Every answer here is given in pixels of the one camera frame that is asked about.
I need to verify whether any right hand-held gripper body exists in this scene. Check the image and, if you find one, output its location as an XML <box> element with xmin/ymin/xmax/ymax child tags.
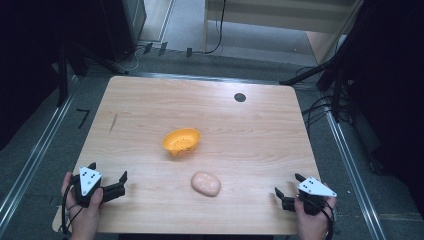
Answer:
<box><xmin>281</xmin><ymin>176</ymin><xmax>338</xmax><ymax>216</ymax></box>

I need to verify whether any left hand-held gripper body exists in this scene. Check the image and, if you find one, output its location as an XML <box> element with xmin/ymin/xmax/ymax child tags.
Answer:
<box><xmin>72</xmin><ymin>166</ymin><xmax>127</xmax><ymax>209</ymax></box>

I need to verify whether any orange plastic bowl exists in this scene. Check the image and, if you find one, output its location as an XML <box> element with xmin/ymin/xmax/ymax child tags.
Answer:
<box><xmin>162</xmin><ymin>127</ymin><xmax>202</xmax><ymax>157</ymax></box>

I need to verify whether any pale pink oval bread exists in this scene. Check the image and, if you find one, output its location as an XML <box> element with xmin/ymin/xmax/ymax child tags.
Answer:
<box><xmin>190</xmin><ymin>171</ymin><xmax>222</xmax><ymax>198</ymax></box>

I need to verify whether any person's right hand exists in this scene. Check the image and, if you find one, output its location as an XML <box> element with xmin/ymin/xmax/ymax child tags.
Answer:
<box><xmin>293</xmin><ymin>191</ymin><xmax>338</xmax><ymax>240</ymax></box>

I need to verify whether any person's left hand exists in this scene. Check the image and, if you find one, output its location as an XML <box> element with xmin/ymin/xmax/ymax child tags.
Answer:
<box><xmin>60</xmin><ymin>171</ymin><xmax>105</xmax><ymax>240</ymax></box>

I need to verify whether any black metal stand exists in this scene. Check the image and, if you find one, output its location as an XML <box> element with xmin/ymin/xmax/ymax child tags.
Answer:
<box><xmin>279</xmin><ymin>39</ymin><xmax>359</xmax><ymax>123</ymax></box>
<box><xmin>54</xmin><ymin>41</ymin><xmax>129</xmax><ymax>108</ymax></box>

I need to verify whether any black cabinet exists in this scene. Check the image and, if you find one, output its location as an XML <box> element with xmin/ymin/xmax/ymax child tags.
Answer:
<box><xmin>71</xmin><ymin>0</ymin><xmax>148</xmax><ymax>63</ymax></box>

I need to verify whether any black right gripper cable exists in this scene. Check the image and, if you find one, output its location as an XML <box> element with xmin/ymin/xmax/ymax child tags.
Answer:
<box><xmin>308</xmin><ymin>195</ymin><xmax>336</xmax><ymax>240</ymax></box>

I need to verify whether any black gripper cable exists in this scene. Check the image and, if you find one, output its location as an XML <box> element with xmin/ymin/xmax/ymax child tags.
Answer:
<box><xmin>60</xmin><ymin>179</ymin><xmax>84</xmax><ymax>236</ymax></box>
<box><xmin>308</xmin><ymin>195</ymin><xmax>336</xmax><ymax>240</ymax></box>

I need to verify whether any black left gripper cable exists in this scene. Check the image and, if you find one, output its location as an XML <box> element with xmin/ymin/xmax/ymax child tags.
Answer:
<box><xmin>60</xmin><ymin>179</ymin><xmax>84</xmax><ymax>236</ymax></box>

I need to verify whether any metal floor rail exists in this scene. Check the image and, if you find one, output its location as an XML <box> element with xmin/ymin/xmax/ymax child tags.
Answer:
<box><xmin>0</xmin><ymin>74</ymin><xmax>81</xmax><ymax>231</ymax></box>
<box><xmin>324</xmin><ymin>109</ymin><xmax>388</xmax><ymax>240</ymax></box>

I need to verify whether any bundle of black floor cables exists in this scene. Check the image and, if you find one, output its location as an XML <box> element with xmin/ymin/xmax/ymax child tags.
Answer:
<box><xmin>294</xmin><ymin>64</ymin><xmax>354</xmax><ymax>138</ymax></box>

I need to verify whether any white floor cable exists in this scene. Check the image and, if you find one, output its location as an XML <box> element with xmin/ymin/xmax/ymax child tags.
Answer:
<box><xmin>124</xmin><ymin>44</ymin><xmax>148</xmax><ymax>73</ymax></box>

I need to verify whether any white shelf frame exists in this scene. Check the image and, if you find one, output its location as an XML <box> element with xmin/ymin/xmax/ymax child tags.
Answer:
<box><xmin>202</xmin><ymin>0</ymin><xmax>364</xmax><ymax>64</ymax></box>

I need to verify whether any black hanging cable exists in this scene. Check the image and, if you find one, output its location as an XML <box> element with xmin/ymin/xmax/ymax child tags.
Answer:
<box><xmin>202</xmin><ymin>0</ymin><xmax>228</xmax><ymax>55</ymax></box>

